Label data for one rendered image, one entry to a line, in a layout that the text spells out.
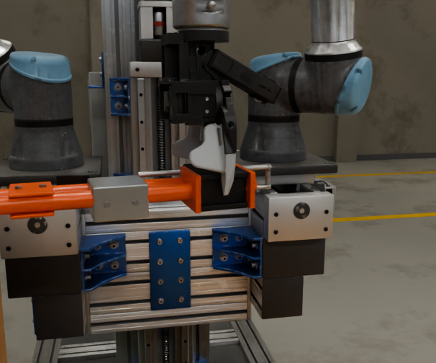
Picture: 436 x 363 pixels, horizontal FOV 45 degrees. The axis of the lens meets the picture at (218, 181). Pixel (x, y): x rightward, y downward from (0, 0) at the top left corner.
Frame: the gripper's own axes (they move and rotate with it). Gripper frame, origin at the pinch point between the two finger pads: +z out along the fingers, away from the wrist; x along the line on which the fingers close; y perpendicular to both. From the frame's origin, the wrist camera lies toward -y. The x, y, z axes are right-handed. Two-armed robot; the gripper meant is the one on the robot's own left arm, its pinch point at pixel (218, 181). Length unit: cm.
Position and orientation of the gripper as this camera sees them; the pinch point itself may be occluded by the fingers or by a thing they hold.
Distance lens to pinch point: 73.4
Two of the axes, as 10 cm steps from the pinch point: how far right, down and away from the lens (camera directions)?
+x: 3.4, 1.9, -9.2
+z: 0.1, 9.8, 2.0
